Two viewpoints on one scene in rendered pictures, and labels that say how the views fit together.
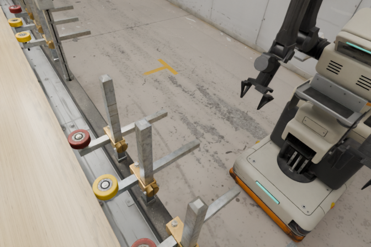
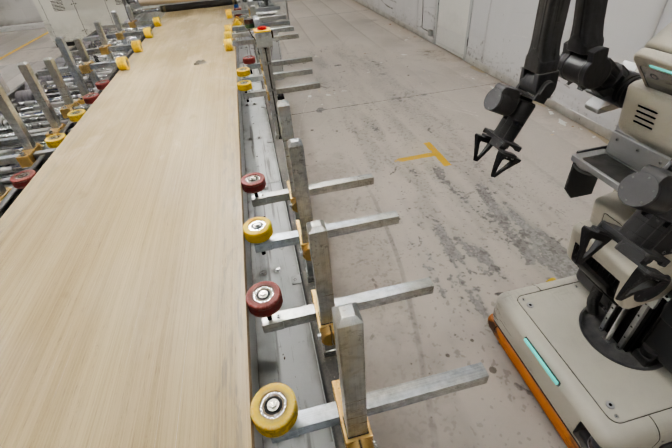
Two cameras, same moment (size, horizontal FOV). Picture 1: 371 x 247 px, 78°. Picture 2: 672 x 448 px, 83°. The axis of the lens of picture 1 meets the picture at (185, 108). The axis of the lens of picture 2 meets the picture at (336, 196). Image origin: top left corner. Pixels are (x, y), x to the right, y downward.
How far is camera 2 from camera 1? 0.44 m
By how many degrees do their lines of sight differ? 25
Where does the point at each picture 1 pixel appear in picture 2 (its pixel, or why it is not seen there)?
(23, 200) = (178, 221)
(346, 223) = not seen: outside the picture
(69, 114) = (268, 176)
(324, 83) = (628, 146)
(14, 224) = (162, 237)
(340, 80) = (657, 140)
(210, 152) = (466, 286)
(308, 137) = (605, 251)
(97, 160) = (279, 228)
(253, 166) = (526, 313)
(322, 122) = not seen: hidden behind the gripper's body
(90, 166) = not seen: hidden behind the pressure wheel
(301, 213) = (600, 413)
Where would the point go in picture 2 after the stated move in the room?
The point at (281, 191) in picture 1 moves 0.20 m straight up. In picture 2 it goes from (569, 366) to (588, 331)
